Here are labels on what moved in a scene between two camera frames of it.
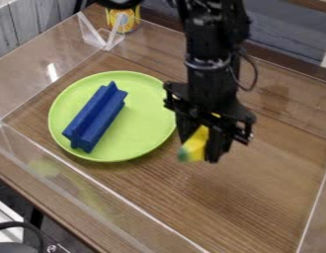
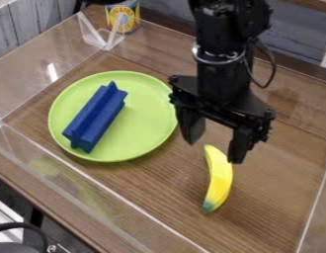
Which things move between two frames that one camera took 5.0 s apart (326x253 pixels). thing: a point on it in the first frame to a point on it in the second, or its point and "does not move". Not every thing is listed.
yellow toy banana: x=193 y=147 to x=221 y=178
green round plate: x=140 y=130 does not move
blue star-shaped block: x=94 y=118 does not move
